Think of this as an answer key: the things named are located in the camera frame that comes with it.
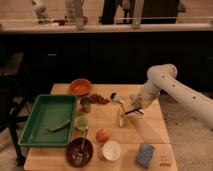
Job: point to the small green cup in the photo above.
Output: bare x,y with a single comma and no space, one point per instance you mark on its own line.
81,123

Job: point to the grey blue cloth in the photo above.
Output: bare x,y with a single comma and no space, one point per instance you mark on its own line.
134,99

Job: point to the green plastic tray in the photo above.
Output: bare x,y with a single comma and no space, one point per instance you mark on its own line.
49,111

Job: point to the green pea pod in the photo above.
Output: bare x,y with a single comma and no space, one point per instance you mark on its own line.
59,127

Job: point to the bunch of dark grapes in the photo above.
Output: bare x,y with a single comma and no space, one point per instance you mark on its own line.
98,99

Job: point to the red orange bowl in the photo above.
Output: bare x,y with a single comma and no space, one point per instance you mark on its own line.
80,87

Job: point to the black handled silver spoon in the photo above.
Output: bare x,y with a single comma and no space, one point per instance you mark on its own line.
116,98

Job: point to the dark metal cup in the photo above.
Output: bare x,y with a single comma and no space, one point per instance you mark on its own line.
86,105

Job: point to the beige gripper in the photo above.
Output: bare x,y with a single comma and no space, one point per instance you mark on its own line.
126,105

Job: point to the white cup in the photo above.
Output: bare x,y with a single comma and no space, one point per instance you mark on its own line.
111,150

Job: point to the dark brown bowl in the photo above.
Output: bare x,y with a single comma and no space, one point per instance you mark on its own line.
72,152

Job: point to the orange peach fruit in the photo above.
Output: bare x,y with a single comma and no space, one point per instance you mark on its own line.
102,135

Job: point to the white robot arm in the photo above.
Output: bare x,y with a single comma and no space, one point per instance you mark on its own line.
163,77

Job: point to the black chair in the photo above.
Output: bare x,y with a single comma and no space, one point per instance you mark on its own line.
9,113

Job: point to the blue sponge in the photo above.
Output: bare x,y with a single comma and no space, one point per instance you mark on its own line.
145,155

